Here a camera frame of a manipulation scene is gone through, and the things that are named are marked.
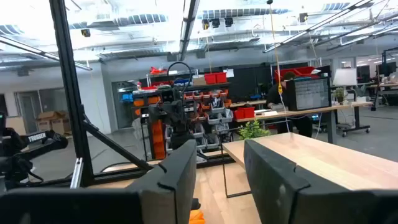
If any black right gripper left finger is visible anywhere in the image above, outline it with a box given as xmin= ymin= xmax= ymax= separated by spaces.
xmin=0 ymin=139 xmax=198 ymax=224

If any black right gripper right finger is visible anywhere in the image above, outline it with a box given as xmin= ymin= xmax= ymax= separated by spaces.
xmin=243 ymin=138 xmax=398 ymax=224

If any orange artificial tulip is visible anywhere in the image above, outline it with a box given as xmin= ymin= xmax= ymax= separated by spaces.
xmin=188 ymin=210 xmax=206 ymax=224

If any parts rack with small bins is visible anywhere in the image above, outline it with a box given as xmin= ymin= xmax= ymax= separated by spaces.
xmin=132 ymin=81 xmax=234 ymax=163

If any green plant in white pot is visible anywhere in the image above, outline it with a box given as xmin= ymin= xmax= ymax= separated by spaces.
xmin=238 ymin=119 xmax=272 ymax=141

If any wooden top desk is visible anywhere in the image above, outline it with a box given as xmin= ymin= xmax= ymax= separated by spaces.
xmin=231 ymin=101 xmax=374 ymax=146

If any person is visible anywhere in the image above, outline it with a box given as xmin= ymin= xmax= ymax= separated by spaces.
xmin=266 ymin=71 xmax=313 ymax=139

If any grid screen computer monitor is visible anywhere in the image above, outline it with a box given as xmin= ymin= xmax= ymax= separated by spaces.
xmin=285 ymin=77 xmax=332 ymax=112

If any small potted desk plant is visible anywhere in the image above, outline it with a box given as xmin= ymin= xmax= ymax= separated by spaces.
xmin=332 ymin=86 xmax=348 ymax=105

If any white shade lamp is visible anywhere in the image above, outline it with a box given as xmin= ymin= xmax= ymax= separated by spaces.
xmin=331 ymin=67 xmax=358 ymax=87

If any silver frame bracket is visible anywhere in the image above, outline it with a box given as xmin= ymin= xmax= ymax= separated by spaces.
xmin=70 ymin=157 xmax=85 ymax=190

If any black overhead frame beam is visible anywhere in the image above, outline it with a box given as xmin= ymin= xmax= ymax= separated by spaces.
xmin=177 ymin=0 xmax=201 ymax=62

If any black aluminium frame side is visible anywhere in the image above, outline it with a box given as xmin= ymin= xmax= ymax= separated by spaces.
xmin=49 ymin=0 xmax=236 ymax=190

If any hanging yellow cable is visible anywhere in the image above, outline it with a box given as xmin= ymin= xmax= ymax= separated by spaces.
xmin=267 ymin=0 xmax=284 ymax=96

